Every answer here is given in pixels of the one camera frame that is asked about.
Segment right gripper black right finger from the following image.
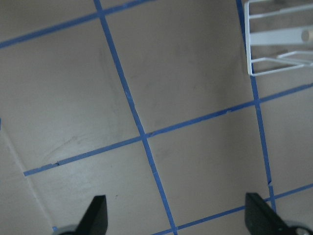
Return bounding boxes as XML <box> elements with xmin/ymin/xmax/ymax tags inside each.
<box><xmin>245</xmin><ymin>193</ymin><xmax>289</xmax><ymax>235</ymax></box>

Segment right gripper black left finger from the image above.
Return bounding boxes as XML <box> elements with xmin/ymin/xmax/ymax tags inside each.
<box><xmin>74</xmin><ymin>195</ymin><xmax>108</xmax><ymax>235</ymax></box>

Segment white wire cup rack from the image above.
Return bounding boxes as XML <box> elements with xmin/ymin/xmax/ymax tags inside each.
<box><xmin>243</xmin><ymin>0</ymin><xmax>313</xmax><ymax>76</ymax></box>

